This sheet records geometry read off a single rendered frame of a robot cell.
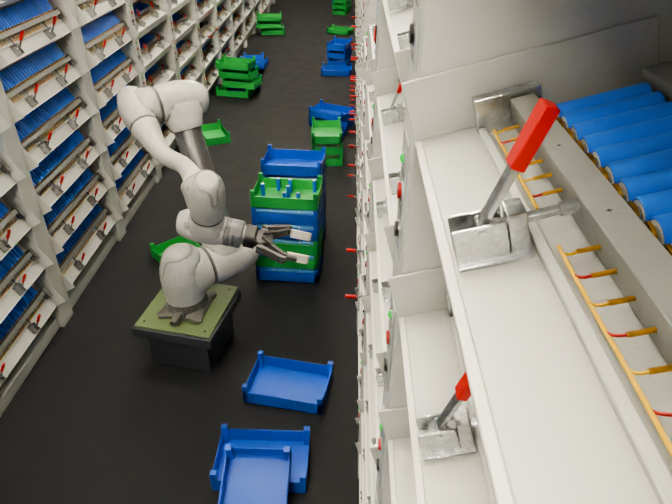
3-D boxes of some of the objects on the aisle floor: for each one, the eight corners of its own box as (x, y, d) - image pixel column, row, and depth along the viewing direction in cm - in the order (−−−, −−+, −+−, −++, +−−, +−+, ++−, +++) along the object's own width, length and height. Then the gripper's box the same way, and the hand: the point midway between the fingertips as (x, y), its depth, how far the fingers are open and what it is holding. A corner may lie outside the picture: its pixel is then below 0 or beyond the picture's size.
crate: (256, 279, 276) (255, 266, 272) (264, 256, 293) (264, 243, 289) (318, 283, 274) (318, 270, 270) (322, 260, 291) (322, 247, 287)
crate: (283, 560, 163) (281, 553, 156) (213, 557, 163) (208, 551, 157) (292, 454, 181) (290, 445, 175) (228, 453, 182) (225, 443, 176)
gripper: (248, 225, 195) (310, 237, 197) (235, 266, 174) (304, 280, 176) (251, 206, 190) (314, 219, 193) (238, 246, 170) (309, 260, 172)
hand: (306, 247), depth 184 cm, fingers open, 13 cm apart
